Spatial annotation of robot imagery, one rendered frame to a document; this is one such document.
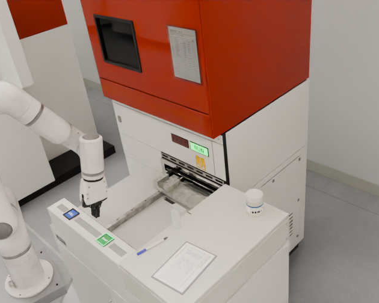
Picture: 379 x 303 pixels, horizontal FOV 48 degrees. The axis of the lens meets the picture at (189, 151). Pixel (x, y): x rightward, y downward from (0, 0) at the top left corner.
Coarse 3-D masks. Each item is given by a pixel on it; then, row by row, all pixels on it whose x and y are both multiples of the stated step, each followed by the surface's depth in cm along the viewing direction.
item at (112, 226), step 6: (156, 192) 215; (150, 198) 211; (156, 198) 214; (138, 204) 208; (144, 204) 209; (132, 210) 205; (138, 210) 208; (120, 216) 202; (126, 216) 203; (114, 222) 199; (120, 222) 201; (108, 228) 197; (114, 228) 200
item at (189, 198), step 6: (168, 180) 217; (156, 186) 215; (162, 186) 214; (180, 186) 212; (162, 192) 214; (168, 192) 209; (174, 192) 208; (180, 192) 208; (186, 192) 207; (192, 192) 207; (174, 198) 208; (180, 198) 204; (186, 198) 203; (192, 198) 203; (198, 198) 202; (204, 198) 202; (186, 204) 202; (192, 204) 199
